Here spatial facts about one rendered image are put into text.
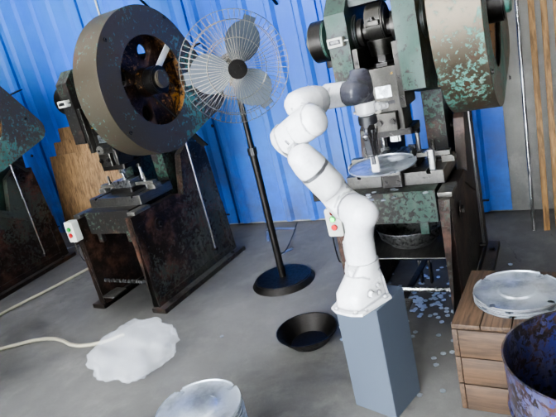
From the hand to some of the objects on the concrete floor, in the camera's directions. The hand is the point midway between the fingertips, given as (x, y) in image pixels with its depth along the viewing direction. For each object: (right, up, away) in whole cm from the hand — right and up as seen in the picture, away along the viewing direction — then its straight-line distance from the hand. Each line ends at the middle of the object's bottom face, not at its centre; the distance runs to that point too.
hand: (375, 163), depth 215 cm
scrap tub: (+48, -99, -72) cm, 131 cm away
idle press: (-101, -60, +168) cm, 205 cm away
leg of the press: (+63, -57, +52) cm, 100 cm away
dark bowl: (-25, -82, +37) cm, 94 cm away
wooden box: (+52, -82, -21) cm, 99 cm away
